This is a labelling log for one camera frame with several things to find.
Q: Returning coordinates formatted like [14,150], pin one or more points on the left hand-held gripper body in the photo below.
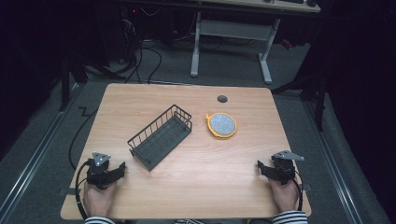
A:
[99,174]

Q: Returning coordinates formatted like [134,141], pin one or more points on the black metal stand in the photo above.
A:
[67,77]
[317,93]

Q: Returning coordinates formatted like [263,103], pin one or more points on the white-legged desk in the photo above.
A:
[236,31]

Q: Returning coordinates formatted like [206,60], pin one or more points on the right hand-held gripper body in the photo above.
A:
[285,168]

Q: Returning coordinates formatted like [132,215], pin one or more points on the person's right hand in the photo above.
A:
[284,196]

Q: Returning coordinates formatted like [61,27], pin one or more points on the round yellow-rimmed grey pad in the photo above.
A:
[222,125]

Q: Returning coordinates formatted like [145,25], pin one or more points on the metal floor rail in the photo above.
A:
[334,161]
[34,155]

